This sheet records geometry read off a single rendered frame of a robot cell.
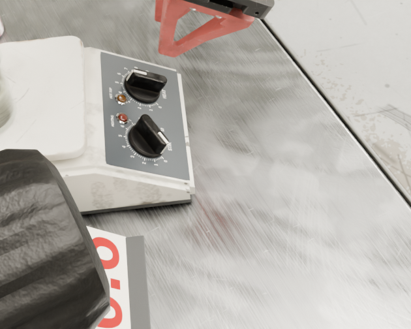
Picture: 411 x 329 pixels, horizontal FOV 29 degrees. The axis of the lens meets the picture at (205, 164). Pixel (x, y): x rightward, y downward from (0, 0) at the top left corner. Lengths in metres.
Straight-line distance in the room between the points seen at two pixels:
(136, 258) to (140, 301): 0.04
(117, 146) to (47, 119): 0.06
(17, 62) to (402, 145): 0.33
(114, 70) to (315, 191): 0.20
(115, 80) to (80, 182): 0.10
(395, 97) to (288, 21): 0.13
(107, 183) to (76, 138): 0.05
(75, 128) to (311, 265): 0.21
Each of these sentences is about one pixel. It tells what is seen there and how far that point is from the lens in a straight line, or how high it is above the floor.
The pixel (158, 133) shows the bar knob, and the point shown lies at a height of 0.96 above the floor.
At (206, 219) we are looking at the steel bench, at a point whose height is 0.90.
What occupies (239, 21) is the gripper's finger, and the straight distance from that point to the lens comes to 0.58.
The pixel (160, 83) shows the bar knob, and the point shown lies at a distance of 0.67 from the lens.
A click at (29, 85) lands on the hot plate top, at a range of 0.65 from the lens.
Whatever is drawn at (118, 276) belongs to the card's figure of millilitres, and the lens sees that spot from 0.63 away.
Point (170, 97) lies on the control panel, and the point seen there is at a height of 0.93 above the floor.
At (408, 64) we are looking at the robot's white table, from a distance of 0.77.
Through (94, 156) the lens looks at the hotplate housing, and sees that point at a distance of 0.62.
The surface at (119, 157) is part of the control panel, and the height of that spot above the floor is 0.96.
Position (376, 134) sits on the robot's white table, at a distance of 0.72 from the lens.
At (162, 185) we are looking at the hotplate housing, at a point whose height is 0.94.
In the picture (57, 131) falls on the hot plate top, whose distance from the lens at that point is 0.61.
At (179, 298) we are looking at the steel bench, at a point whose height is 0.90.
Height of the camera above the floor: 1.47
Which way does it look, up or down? 55 degrees down
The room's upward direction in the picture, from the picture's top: 4 degrees counter-clockwise
